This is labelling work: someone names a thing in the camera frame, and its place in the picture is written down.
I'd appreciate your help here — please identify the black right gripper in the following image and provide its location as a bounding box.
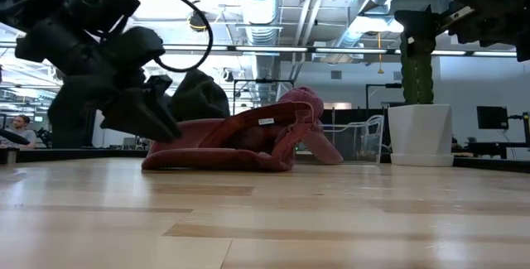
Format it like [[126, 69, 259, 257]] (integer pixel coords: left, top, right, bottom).
[[393, 6, 530, 63]]

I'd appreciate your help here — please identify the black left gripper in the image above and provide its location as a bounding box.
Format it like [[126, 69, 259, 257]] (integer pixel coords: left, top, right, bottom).
[[16, 20, 183, 144]]

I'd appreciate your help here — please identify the dark grey baseball cap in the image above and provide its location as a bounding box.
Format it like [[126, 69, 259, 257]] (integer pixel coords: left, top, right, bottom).
[[166, 69, 232, 123]]

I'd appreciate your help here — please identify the dark red baseball cap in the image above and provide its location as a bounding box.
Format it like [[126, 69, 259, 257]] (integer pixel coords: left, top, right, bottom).
[[141, 101, 316, 174], [276, 86, 345, 166]]

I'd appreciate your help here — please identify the green columnar cactus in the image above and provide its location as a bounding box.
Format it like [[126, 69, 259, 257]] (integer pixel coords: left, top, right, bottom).
[[399, 45, 435, 105]]

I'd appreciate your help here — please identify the yellow hanging pendant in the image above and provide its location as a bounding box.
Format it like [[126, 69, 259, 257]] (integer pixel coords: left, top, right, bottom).
[[376, 31, 385, 74]]

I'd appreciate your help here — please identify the black round ceiling speaker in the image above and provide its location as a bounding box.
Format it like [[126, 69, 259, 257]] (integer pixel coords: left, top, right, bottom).
[[188, 10, 210, 33]]

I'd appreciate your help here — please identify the white faceted plant pot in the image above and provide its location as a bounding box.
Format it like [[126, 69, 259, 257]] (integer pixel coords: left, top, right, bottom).
[[388, 103, 455, 167]]

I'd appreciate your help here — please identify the black low partition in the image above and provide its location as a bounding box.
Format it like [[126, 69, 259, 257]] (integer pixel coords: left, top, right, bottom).
[[322, 108, 390, 125]]

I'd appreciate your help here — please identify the black computer monitor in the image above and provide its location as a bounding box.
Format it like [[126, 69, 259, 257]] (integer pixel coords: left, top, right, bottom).
[[475, 105, 509, 130]]

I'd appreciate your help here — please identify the clear plastic bin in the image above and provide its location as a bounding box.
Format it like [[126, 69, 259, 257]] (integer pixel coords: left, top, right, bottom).
[[320, 114, 385, 165]]

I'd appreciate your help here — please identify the person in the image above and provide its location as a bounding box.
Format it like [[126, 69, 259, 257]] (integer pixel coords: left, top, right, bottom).
[[0, 114, 37, 150]]

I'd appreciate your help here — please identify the black workbench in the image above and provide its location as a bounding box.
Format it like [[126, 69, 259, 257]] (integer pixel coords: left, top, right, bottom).
[[450, 111, 530, 161]]

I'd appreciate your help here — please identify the black left wrist camera cable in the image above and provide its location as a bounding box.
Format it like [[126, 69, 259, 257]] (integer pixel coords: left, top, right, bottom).
[[105, 0, 214, 74]]

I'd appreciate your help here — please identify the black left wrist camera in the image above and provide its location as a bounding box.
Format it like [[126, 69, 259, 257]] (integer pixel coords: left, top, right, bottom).
[[64, 0, 142, 34]]

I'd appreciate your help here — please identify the black aluminium table frame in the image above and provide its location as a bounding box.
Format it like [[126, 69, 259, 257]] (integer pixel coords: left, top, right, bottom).
[[0, 147, 530, 174]]

